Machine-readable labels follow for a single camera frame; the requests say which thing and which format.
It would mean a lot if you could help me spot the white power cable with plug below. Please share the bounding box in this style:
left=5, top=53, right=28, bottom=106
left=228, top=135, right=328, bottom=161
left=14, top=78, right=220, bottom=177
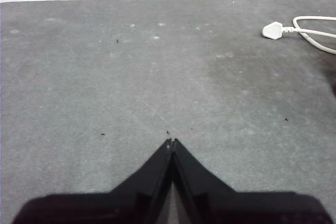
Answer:
left=261, top=16, right=336, bottom=56

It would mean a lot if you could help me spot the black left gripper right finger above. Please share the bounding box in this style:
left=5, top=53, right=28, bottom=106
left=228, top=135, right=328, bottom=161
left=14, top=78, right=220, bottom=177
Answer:
left=172, top=138, right=333, bottom=224

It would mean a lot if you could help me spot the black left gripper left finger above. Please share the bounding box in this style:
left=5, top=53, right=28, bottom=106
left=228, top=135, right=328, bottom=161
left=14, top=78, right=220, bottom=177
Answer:
left=12, top=137, right=174, bottom=224

